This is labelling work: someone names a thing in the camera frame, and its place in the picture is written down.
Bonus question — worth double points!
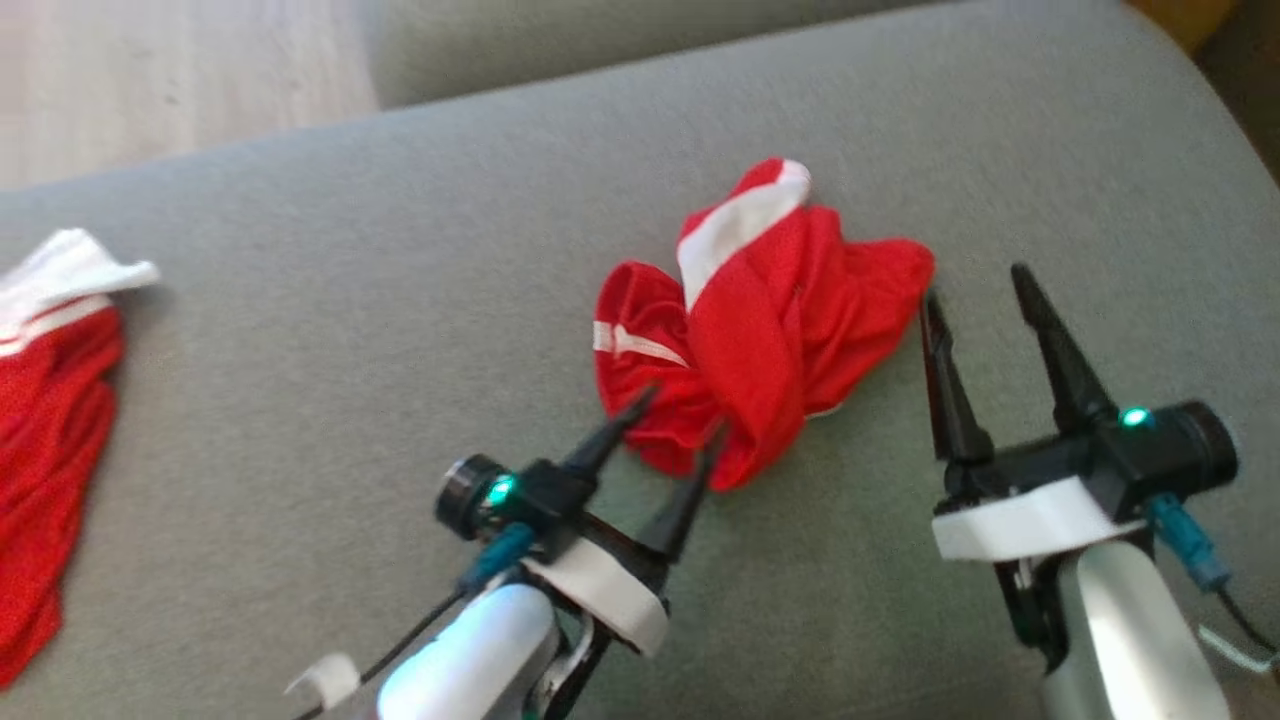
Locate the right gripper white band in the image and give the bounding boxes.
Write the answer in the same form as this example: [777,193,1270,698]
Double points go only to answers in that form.
[920,262,1148,563]

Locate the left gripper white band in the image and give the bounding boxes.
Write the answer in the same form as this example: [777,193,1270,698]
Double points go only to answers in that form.
[520,385,728,658]

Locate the red shorts with white waistband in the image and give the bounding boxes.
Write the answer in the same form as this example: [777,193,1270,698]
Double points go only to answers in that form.
[592,157,937,493]

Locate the red jersey with white trim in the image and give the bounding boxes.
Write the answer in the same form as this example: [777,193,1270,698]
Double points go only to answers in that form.
[0,228,161,691]

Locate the grey sofa back cushion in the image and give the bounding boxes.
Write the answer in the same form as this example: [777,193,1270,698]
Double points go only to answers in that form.
[365,0,961,109]

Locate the right camera cable teal plug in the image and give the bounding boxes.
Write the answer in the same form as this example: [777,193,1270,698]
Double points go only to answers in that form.
[1145,493,1280,673]

